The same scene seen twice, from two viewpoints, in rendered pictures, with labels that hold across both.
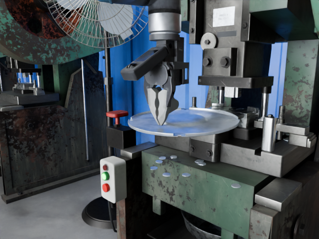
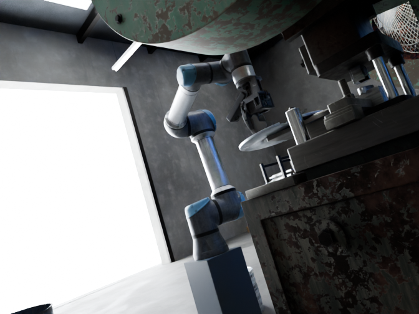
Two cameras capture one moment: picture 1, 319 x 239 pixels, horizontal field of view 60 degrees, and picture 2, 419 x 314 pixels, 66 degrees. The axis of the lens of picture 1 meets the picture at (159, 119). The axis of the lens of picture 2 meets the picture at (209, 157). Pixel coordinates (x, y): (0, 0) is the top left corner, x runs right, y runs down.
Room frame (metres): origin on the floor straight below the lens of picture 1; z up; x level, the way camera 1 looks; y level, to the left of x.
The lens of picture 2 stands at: (0.49, -1.06, 0.62)
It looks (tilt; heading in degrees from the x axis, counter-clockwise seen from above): 9 degrees up; 91
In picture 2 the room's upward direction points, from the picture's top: 17 degrees counter-clockwise
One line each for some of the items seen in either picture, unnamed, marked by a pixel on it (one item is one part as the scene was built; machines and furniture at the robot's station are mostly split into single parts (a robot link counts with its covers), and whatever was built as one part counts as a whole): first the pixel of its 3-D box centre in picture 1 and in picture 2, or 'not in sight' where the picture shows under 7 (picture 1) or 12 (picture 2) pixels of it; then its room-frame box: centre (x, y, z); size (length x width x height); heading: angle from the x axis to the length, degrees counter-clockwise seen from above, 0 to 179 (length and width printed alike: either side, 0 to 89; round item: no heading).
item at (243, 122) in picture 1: (231, 115); (372, 103); (0.91, -0.24, 0.76); 0.15 x 0.09 x 0.05; 47
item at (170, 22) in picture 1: (163, 25); (244, 76); (0.67, -0.01, 1.02); 0.08 x 0.08 x 0.05
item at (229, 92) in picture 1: (232, 91); (358, 75); (0.91, -0.24, 0.84); 0.05 x 0.03 x 0.04; 47
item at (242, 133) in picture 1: (232, 125); (382, 115); (0.92, -0.25, 0.72); 0.20 x 0.16 x 0.03; 47
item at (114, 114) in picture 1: (117, 122); not in sight; (0.98, 0.15, 0.72); 0.07 x 0.06 x 0.08; 137
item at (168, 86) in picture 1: (165, 87); (249, 117); (0.64, -0.02, 0.88); 0.05 x 0.02 x 0.09; 47
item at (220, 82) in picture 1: (234, 84); (361, 64); (0.92, -0.25, 0.86); 0.20 x 0.16 x 0.05; 47
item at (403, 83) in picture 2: (221, 97); (402, 76); (1.02, -0.23, 0.81); 0.02 x 0.02 x 0.14
